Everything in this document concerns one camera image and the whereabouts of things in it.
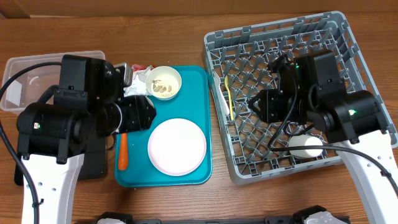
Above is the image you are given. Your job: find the yellow plastic utensil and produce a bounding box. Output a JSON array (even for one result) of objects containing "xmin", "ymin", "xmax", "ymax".
[{"xmin": 224, "ymin": 75, "xmax": 234, "ymax": 121}]

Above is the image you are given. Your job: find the white plastic cup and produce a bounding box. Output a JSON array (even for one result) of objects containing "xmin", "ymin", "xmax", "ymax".
[{"xmin": 287, "ymin": 134, "xmax": 325, "ymax": 159}]

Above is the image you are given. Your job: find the white plastic fork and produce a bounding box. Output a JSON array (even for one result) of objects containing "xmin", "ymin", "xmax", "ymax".
[{"xmin": 212, "ymin": 72, "xmax": 230, "ymax": 115}]

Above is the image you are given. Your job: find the orange carrot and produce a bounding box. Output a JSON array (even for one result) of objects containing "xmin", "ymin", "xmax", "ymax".
[{"xmin": 118, "ymin": 133, "xmax": 129, "ymax": 170}]

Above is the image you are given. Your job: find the white round plate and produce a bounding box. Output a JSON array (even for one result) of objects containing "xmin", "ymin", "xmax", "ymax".
[{"xmin": 147, "ymin": 118, "xmax": 207, "ymax": 177}]

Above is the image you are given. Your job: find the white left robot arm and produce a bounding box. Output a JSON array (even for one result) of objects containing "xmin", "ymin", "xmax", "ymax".
[{"xmin": 17, "ymin": 55, "xmax": 156, "ymax": 223}]

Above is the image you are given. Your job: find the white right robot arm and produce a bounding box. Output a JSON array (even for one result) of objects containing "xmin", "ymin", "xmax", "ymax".
[{"xmin": 248, "ymin": 50, "xmax": 397, "ymax": 223}]

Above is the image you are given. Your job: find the grey dishwasher rack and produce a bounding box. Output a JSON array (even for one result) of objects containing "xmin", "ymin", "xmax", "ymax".
[{"xmin": 203, "ymin": 11, "xmax": 379, "ymax": 185}]

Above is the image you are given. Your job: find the crumpled white napkin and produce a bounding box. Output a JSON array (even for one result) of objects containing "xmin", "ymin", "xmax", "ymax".
[{"xmin": 124, "ymin": 67, "xmax": 151, "ymax": 97}]

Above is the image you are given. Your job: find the cream bowl with peanuts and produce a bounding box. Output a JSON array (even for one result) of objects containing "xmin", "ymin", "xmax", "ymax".
[{"xmin": 146, "ymin": 66, "xmax": 182, "ymax": 100}]

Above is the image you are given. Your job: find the red snack wrapper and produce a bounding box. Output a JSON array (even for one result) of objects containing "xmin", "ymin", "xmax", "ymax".
[{"xmin": 131, "ymin": 64, "xmax": 155, "ymax": 71}]

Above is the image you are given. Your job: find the teal plastic tray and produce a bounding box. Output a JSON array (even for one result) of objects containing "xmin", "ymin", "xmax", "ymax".
[{"xmin": 114, "ymin": 65, "xmax": 212, "ymax": 188}]

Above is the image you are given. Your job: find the black plastic bin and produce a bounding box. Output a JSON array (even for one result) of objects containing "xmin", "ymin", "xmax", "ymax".
[{"xmin": 14, "ymin": 133, "xmax": 108, "ymax": 187}]

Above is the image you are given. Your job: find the clear plastic bin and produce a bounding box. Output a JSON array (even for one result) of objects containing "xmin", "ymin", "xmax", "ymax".
[{"xmin": 0, "ymin": 50, "xmax": 106, "ymax": 116}]

